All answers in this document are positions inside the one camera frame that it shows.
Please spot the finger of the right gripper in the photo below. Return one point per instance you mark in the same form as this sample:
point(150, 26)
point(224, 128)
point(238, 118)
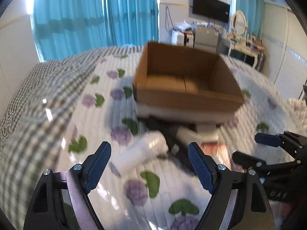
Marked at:
point(270, 140)
point(247, 161)

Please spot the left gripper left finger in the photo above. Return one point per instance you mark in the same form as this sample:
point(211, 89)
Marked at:
point(46, 208)

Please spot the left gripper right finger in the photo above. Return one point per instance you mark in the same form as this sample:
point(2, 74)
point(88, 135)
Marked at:
point(251, 210)

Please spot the pink floral card box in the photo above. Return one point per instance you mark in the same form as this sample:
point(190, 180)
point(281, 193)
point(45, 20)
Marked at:
point(218, 152)

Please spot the white power adapter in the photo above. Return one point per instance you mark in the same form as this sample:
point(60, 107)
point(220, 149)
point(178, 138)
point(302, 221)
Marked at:
point(208, 133)

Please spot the white cylindrical plug adapter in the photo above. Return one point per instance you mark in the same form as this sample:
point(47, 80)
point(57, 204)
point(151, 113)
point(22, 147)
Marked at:
point(149, 146)

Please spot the grey checked bed cover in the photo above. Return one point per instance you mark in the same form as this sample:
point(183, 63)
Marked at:
point(36, 119)

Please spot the floral quilted white blanket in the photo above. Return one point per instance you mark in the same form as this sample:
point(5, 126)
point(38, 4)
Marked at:
point(145, 185)

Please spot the white dressing table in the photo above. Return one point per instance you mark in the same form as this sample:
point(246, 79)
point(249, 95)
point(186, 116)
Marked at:
point(241, 52)

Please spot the white louvered wardrobe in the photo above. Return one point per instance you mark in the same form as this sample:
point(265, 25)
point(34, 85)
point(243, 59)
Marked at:
point(285, 48)

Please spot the brown cardboard box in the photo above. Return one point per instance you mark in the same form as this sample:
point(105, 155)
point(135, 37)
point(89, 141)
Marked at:
point(184, 84)

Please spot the white oval vanity mirror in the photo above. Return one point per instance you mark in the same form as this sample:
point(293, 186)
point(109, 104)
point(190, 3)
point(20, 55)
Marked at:
point(238, 23)

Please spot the silver mini fridge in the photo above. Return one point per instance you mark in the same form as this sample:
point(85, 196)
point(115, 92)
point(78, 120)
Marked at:
point(206, 38)

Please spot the white suitcase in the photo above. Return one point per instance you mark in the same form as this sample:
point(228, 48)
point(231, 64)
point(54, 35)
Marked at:
point(182, 38)

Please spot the teal side curtain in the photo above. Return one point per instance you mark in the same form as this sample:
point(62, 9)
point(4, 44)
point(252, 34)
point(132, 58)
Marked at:
point(254, 14)

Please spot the white headboard panel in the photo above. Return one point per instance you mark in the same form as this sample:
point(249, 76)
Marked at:
point(18, 58)

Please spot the teal window curtains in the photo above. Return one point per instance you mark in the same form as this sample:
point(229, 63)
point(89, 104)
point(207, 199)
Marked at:
point(62, 28)

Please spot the black wall television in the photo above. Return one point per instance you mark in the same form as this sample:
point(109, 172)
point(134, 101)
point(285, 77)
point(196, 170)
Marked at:
point(212, 9)

